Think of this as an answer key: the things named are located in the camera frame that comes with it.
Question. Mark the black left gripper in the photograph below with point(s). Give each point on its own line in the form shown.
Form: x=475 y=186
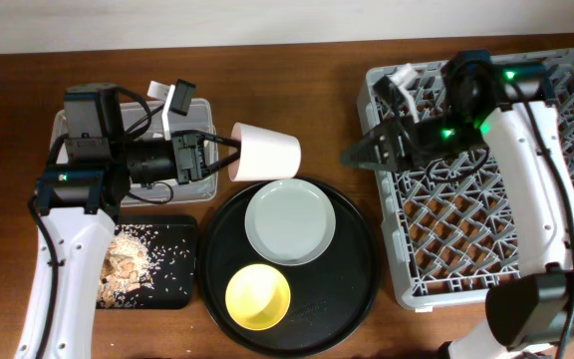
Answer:
x=190 y=148

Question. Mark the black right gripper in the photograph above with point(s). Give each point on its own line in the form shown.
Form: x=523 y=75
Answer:
x=405 y=125

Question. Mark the pink plastic cup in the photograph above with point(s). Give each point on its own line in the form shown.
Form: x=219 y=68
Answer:
x=264 y=154

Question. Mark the white round plate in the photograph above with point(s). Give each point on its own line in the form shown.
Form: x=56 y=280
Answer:
x=290 y=222

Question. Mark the food scraps pile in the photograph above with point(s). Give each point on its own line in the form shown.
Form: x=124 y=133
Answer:
x=122 y=264

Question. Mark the yellow plastic bowl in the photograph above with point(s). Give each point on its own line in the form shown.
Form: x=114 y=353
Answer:
x=257 y=297

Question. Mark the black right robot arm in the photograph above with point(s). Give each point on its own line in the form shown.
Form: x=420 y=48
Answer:
x=514 y=107

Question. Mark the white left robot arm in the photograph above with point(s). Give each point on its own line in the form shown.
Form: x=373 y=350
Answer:
x=77 y=199

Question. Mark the grey dishwasher rack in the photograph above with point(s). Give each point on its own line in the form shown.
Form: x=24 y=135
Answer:
x=447 y=244

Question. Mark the black rectangular tray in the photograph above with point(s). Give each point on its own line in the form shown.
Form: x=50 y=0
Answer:
x=167 y=264

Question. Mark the round black serving tray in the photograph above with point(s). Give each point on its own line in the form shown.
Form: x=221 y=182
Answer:
x=330 y=296

